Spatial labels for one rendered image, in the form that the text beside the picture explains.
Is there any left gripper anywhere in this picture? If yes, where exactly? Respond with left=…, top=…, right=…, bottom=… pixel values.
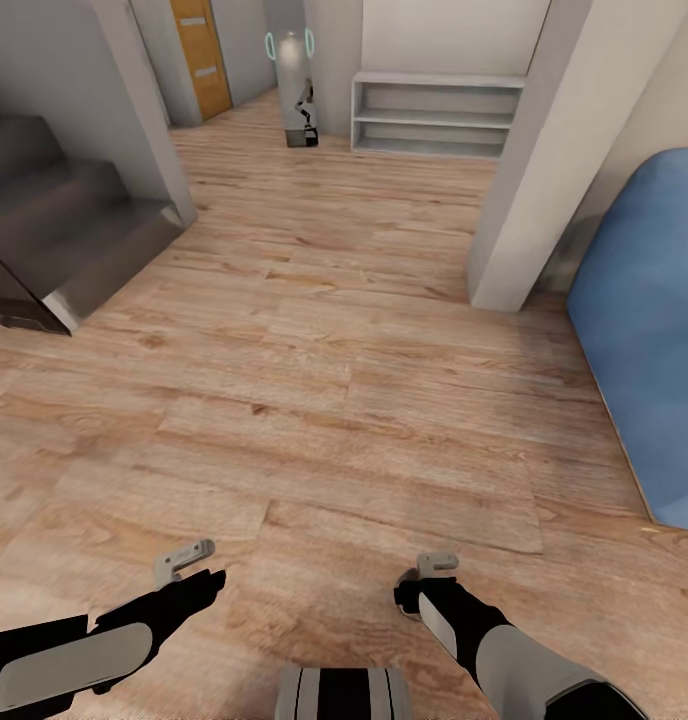
left=158, top=569, right=227, bottom=633

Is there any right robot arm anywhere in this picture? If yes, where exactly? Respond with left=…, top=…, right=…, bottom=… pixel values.
left=394, top=552, right=648, bottom=720

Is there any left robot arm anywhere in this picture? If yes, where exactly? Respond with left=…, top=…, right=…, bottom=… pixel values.
left=0, top=539, right=227, bottom=720

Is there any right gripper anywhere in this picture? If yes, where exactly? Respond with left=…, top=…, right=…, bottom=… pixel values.
left=394, top=578, right=428, bottom=614

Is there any robot trunk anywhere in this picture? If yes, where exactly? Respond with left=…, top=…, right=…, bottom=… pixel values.
left=274, top=667, right=414, bottom=720

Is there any pillar candle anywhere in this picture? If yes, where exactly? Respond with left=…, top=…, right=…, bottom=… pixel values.
left=395, top=568, right=423, bottom=622

